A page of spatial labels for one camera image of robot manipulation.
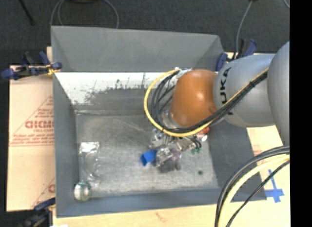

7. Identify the grey and purple toy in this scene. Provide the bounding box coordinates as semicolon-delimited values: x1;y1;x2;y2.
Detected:
156;147;183;173

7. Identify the blue plastic piece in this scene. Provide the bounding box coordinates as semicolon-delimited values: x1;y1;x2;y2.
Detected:
140;149;158;166

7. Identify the grey metal bin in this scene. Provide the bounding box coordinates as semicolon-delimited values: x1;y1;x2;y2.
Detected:
50;25;267;218

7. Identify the clear plastic bag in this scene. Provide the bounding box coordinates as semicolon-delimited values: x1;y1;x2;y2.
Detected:
78;141;102;188

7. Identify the brown cardboard board, red print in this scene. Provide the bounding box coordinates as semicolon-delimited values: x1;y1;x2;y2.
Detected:
5;46;57;212

